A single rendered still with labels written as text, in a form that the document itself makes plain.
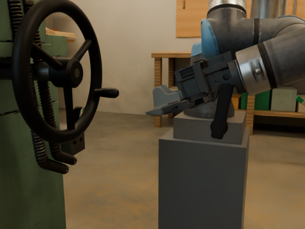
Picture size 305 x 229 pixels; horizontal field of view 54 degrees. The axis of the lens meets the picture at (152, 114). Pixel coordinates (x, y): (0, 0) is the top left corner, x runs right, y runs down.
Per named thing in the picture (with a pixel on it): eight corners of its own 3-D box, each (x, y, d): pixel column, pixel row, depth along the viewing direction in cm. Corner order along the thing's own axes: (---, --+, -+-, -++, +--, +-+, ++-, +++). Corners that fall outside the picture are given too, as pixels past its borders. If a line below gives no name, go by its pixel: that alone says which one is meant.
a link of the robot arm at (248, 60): (269, 86, 61) (273, 92, 52) (245, 93, 63) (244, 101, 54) (256, 44, 61) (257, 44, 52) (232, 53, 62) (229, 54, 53)
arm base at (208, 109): (193, 107, 126) (194, 84, 124) (239, 112, 118) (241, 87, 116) (175, 115, 110) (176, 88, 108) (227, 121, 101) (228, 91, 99)
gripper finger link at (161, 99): (139, 92, 66) (177, 79, 62) (148, 118, 66) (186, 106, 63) (133, 95, 63) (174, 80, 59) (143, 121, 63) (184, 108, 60)
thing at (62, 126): (72, 156, 91) (71, 131, 89) (38, 152, 94) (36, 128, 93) (86, 148, 99) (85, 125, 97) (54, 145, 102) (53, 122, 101)
